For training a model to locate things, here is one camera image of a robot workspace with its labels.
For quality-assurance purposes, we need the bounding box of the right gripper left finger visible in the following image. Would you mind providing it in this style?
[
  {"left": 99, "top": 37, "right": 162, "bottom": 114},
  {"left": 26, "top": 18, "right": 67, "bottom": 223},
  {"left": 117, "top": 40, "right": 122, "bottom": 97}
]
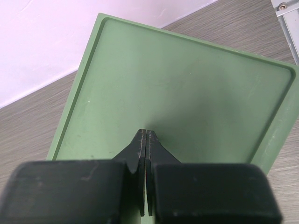
[{"left": 0, "top": 129, "right": 146, "bottom": 224}]

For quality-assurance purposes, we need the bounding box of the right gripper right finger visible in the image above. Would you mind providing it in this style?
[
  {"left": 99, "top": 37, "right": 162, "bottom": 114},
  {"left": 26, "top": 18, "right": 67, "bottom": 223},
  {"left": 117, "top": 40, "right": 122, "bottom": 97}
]
[{"left": 146, "top": 130, "right": 283, "bottom": 224}]

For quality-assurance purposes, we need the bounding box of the green top drawer box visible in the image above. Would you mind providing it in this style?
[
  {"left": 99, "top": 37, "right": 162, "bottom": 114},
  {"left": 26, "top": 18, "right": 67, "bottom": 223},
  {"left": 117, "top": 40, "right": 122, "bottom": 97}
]
[{"left": 48, "top": 14, "right": 299, "bottom": 175}]

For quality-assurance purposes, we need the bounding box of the aluminium frame rail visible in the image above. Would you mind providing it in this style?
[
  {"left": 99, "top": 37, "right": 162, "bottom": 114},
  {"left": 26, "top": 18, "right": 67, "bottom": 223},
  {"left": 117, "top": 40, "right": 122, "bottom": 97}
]
[{"left": 271, "top": 0, "right": 299, "bottom": 65}]

